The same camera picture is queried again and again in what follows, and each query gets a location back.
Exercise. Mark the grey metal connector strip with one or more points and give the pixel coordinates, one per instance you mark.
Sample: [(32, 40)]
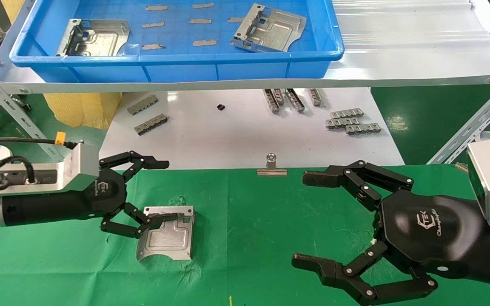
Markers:
[(151, 124), (363, 129), (280, 96), (142, 105), (315, 97), (295, 100), (342, 123), (271, 101), (347, 113)]

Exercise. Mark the white sheet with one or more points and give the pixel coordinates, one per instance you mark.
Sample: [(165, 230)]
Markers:
[(228, 140)]

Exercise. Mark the green cloth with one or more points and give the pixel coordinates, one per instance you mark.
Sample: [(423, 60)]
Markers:
[(245, 238)]

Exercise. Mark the yellow mesh bag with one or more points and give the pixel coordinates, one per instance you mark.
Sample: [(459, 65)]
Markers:
[(81, 109)]

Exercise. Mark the grey tape strip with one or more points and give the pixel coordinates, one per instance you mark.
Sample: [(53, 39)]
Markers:
[(152, 46), (200, 21), (235, 19), (156, 7), (202, 6), (204, 43), (153, 25)]

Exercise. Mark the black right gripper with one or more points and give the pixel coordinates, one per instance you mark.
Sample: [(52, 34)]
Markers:
[(428, 229)]

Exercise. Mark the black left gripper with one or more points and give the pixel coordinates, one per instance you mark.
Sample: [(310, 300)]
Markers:
[(106, 193)]

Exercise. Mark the grey metal shelf deck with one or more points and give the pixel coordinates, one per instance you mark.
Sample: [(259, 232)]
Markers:
[(398, 46)]

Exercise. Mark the stamped metal bracket plate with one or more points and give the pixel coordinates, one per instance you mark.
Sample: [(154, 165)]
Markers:
[(274, 32), (168, 240), (100, 40)]

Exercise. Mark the blue plastic bin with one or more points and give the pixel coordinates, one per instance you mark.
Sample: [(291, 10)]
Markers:
[(185, 68)]

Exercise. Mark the perforated metal shelf brace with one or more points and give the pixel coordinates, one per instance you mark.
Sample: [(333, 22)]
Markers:
[(19, 119), (474, 123)]

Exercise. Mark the silver binder clip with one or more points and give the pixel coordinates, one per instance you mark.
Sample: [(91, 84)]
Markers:
[(272, 170), (461, 167)]

